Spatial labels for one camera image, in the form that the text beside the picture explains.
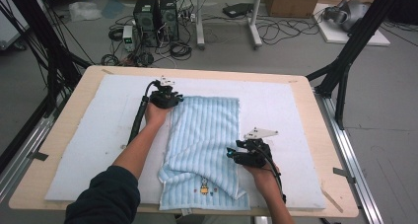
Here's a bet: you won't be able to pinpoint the black tape piece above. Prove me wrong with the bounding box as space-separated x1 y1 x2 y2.
332 167 357 185
27 150 49 162

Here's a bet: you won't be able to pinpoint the black frame post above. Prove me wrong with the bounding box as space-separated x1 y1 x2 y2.
306 0 410 130
0 0 93 119

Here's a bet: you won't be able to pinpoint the thin wooden stick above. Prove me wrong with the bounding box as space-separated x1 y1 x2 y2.
320 187 345 214

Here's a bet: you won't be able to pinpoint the flat black device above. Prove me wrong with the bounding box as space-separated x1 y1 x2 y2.
222 2 254 19

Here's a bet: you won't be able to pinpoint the coiled black cable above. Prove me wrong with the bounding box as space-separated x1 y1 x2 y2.
169 40 193 62

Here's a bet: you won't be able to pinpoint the person's left hand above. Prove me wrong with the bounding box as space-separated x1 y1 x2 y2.
144 102 173 127

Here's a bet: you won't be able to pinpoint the black computer tower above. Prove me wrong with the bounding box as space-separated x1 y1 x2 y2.
132 0 162 48
160 0 180 41

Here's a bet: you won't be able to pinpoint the dark sleeve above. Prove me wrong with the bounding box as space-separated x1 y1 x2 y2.
64 165 142 224

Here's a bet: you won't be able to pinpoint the clear plastic bag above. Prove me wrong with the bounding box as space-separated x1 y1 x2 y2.
68 0 104 23

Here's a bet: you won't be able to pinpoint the white floor board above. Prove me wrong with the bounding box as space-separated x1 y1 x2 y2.
313 2 392 47

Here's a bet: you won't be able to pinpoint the white foam mat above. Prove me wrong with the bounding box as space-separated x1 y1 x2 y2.
44 74 327 210

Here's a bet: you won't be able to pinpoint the blue striped towel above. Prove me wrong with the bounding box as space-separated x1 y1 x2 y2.
158 95 251 212

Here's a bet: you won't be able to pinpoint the white power supply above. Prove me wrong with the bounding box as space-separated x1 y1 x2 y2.
121 25 135 52

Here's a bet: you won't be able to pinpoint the light wooden table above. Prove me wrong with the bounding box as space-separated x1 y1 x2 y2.
8 65 360 218

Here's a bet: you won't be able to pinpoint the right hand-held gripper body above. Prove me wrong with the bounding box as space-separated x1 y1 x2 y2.
237 127 279 169

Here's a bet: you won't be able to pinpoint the grey robot head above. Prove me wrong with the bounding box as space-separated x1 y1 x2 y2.
322 0 372 33

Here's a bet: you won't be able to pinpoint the thick black gripper cable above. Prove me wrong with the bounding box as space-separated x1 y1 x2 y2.
126 80 161 145

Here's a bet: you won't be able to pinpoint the open cardboard box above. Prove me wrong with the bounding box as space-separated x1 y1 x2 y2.
265 0 323 19

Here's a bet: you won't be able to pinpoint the person's right hand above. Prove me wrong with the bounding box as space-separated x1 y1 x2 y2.
244 164 281 186

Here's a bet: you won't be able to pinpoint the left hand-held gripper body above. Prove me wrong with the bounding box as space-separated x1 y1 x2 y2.
149 75 178 110

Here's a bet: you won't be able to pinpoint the tangled black floor cables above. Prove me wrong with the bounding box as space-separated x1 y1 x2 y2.
255 16 327 46

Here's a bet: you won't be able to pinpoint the aluminium rail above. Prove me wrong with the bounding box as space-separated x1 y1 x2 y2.
0 95 64 203
314 88 384 224

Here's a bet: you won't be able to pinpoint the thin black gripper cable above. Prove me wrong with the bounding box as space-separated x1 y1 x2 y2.
259 146 287 204

